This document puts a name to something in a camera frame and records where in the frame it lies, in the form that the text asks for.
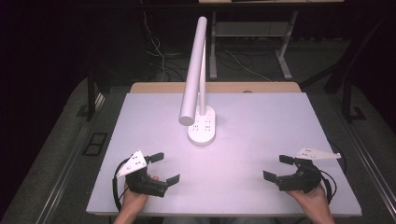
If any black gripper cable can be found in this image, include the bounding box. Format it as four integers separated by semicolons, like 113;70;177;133
318;169;338;205
111;158;131;213

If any white floor cable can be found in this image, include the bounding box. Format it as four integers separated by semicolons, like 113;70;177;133
222;49;273;83
139;0;176;82

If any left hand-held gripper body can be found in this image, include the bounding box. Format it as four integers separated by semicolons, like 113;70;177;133
115;149;169;199

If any black metal stand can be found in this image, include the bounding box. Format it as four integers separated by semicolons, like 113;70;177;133
299;13;396;124
76;66;108;122

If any grey metal desk frame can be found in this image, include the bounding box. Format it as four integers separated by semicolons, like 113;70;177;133
198;0;346;81

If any white desk lamp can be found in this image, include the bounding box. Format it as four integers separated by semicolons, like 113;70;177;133
177;16;217;147

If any black floor socket frame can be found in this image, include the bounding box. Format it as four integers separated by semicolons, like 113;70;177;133
81;132;109;157

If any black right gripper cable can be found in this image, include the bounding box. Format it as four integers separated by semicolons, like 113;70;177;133
318;169;338;205

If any metal floor rail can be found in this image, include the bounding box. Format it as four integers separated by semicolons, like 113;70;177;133
337;106;396;216
36;91;106;224

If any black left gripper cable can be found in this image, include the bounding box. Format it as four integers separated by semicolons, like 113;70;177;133
111;158;131;213

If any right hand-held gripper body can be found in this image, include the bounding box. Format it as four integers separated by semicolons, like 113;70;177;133
275;147;342;194

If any person's right hand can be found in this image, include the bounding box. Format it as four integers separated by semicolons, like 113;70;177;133
285;182;332;217

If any person's left hand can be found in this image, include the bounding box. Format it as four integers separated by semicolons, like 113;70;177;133
121;175;160;210

